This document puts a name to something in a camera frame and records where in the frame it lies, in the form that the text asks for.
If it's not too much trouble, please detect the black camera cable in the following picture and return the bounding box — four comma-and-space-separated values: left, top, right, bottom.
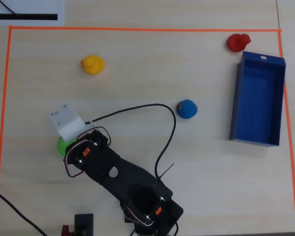
85, 103, 177, 181

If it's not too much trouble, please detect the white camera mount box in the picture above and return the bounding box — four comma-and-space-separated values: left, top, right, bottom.
49, 104, 89, 143

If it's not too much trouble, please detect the small black box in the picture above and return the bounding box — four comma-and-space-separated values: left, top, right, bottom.
74, 213, 94, 236

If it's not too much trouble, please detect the blue plastic box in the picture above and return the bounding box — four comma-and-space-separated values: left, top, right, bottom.
229, 51, 287, 148

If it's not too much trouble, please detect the thin black cable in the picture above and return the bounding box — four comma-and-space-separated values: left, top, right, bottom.
0, 0, 18, 15

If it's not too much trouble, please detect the thick black cable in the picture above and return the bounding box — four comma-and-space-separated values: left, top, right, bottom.
0, 186, 48, 236

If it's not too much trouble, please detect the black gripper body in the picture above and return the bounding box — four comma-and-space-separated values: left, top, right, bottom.
63, 129, 111, 173

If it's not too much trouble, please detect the white paper with black bar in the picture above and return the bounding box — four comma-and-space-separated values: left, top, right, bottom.
0, 0, 65, 26

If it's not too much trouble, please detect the blue rubber duck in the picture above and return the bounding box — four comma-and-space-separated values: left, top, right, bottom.
176, 99, 198, 120

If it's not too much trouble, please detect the green rubber duck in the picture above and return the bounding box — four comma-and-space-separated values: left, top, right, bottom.
56, 136, 77, 157

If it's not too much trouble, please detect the black zip tie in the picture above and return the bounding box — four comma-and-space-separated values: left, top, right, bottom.
161, 162, 176, 178

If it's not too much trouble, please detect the red rubber duck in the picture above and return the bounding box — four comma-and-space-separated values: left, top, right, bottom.
227, 33, 252, 53

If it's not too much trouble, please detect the yellow rubber duck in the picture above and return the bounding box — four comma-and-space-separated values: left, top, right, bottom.
81, 55, 105, 75

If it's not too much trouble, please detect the orange tape strip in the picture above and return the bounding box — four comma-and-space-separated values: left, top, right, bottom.
277, 29, 295, 233
9, 25, 283, 33
0, 26, 13, 236

